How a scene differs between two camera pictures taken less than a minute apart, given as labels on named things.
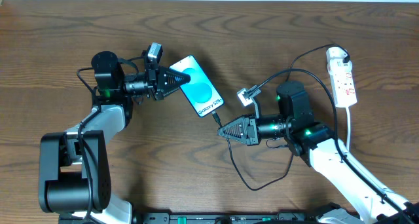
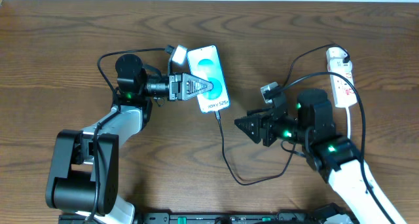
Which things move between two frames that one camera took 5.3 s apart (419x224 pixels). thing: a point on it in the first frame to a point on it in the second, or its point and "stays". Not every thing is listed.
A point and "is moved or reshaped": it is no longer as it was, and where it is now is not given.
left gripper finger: x=170 y=80 to x=192 y=86
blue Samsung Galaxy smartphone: x=198 y=91 is moved or reshaped
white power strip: x=342 y=82 stays
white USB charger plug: x=335 y=52 stays
